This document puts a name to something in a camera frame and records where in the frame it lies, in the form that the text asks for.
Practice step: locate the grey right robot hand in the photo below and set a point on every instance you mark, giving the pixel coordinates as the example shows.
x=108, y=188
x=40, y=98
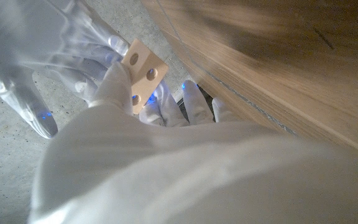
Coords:
x=42, y=46

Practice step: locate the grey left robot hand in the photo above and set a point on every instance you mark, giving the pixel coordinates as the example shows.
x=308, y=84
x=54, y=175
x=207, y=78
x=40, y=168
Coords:
x=197, y=174

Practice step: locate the wooden block with holes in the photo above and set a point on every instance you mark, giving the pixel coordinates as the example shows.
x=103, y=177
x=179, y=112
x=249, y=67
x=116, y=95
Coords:
x=145, y=74

